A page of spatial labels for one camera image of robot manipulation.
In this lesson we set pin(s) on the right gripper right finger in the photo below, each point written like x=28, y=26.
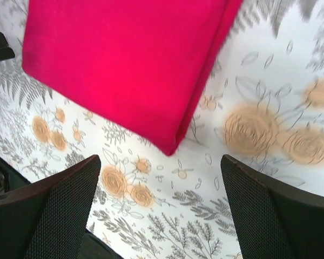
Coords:
x=272, y=219

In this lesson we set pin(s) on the magenta red t-shirt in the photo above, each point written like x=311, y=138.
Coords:
x=140, y=64

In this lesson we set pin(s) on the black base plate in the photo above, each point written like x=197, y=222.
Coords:
x=5, y=178

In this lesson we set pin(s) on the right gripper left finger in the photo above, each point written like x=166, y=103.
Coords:
x=43, y=210

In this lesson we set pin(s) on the floral patterned table mat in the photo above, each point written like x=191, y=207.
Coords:
x=263, y=104

